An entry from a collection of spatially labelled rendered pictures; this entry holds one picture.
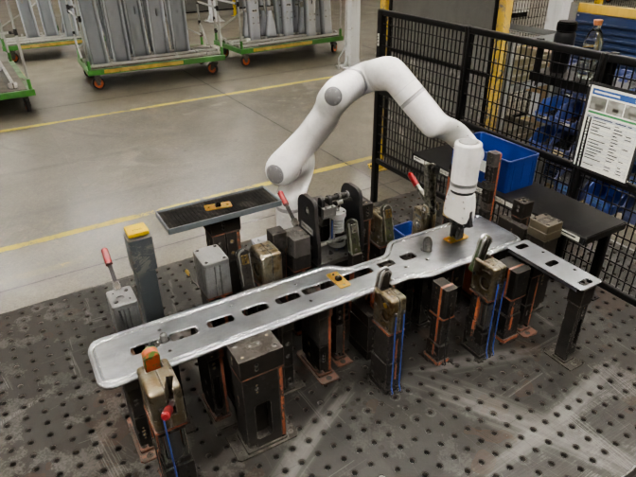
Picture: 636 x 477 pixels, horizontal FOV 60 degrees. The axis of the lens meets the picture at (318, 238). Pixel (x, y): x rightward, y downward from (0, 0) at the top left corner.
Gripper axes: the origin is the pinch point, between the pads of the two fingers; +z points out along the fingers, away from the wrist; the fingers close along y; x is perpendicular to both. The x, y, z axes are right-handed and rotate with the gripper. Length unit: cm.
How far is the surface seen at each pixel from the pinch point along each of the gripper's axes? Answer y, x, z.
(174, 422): 24, -105, 7
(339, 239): -17.8, -35.2, 1.4
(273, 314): 5, -71, 3
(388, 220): -14.5, -17.7, -2.4
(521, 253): 17.6, 12.0, 3.0
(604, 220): 20, 49, 0
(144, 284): -31, -97, 5
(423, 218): -13.7, -2.8, 0.4
